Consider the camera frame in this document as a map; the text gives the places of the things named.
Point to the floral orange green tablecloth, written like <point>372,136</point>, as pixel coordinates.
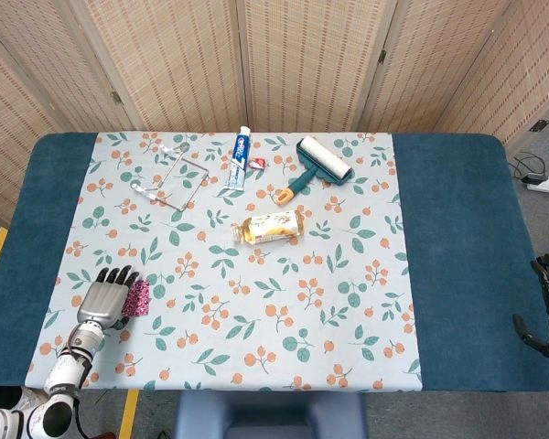
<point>256,320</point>

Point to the clear acrylic stand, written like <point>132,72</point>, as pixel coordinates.
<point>185,183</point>

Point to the woven bamboo screen panel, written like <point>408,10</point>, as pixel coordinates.
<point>530,68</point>
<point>439,59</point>
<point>178,64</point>
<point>50,59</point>
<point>4,137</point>
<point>306,64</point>

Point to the small red wrapped packet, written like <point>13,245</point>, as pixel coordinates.
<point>256,163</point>

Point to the plastic tea bottle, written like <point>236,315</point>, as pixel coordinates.
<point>270,227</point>

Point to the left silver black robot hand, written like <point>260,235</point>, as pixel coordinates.
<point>103,302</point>

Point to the brass screen hinge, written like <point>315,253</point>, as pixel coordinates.
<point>382,57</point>
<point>115,97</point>
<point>541,125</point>

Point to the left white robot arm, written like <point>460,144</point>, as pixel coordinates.
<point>64,370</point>

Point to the blue white toothpaste tube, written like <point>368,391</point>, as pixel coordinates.
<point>238,164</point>

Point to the white sneaker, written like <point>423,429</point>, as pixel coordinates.
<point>29,397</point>

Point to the dark teal table cover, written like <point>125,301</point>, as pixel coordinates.
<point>462,228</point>

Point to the blue grey moulded base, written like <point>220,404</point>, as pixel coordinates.
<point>270,411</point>

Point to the teal lint roller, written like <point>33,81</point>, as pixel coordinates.
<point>325,162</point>

